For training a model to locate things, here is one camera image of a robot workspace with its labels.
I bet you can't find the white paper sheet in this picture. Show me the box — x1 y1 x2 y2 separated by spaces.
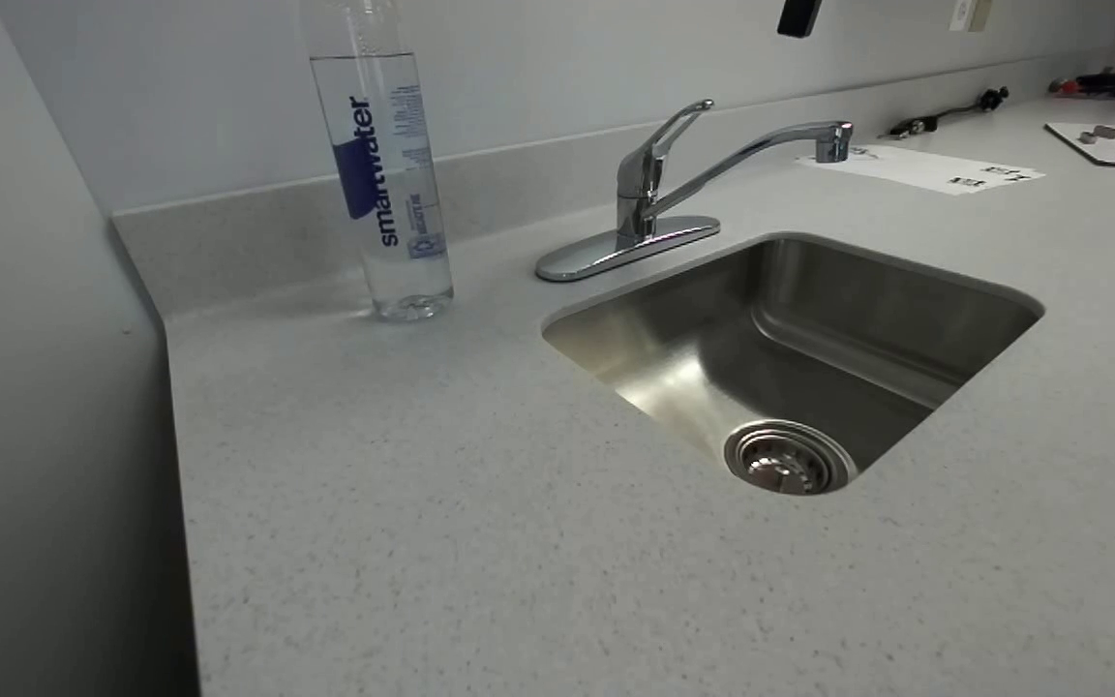
829 143 1037 196

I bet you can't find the chrome faucet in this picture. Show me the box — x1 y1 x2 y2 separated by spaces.
536 98 857 284

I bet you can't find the wall outlet plate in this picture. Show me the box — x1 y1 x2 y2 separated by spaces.
947 0 993 32

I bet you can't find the black tool on counter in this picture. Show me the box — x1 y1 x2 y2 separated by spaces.
887 86 1011 139

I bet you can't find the stainless steel sink basin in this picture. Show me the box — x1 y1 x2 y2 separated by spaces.
541 231 1044 476

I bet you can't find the metal sink drain strainer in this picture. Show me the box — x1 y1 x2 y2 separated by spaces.
726 416 860 496

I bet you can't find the clear smartwater bottle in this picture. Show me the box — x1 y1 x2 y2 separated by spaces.
300 0 455 322

